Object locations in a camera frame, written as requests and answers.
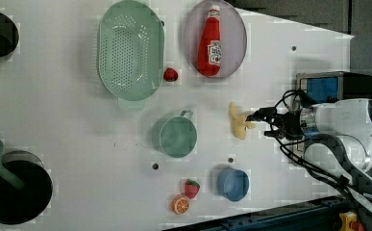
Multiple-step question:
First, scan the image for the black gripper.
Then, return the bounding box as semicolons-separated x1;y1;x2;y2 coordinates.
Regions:
246;107;303;140

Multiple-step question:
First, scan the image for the plush peeled banana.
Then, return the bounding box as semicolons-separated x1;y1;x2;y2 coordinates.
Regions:
230;102;256;140

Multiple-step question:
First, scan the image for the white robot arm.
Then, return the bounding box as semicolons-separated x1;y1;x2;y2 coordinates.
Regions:
247;97;372;214

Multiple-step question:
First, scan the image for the green mug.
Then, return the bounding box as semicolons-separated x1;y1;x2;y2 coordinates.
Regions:
151;110;198;158

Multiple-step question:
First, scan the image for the toy oven with blue window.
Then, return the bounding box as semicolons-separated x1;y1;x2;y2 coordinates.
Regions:
296;71;372;103

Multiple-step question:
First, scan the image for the blue cup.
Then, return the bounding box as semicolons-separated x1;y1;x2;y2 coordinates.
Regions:
216;167;249;202

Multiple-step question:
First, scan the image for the grey oval plate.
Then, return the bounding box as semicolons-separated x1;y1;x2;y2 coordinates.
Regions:
183;0;247;78

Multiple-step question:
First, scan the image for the red ketchup bottle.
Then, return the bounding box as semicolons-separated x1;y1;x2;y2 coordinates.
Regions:
197;5;222;77

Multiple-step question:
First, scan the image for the plush strawberry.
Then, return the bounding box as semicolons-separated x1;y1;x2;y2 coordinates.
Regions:
185;180;200;199

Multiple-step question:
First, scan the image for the small red plush fruit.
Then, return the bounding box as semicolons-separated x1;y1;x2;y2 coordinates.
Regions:
163;67;179;82

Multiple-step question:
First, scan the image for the plush orange slice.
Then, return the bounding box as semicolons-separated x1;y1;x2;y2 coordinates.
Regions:
171;195;189;215

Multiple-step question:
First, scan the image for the green perforated colander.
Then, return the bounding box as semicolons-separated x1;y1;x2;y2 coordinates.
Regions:
97;0;165;110

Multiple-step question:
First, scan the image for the black round pot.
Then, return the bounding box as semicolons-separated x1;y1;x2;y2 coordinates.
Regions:
0;150;53;225

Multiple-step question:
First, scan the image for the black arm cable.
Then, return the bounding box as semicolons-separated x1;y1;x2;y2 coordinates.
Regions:
271;90;372;206

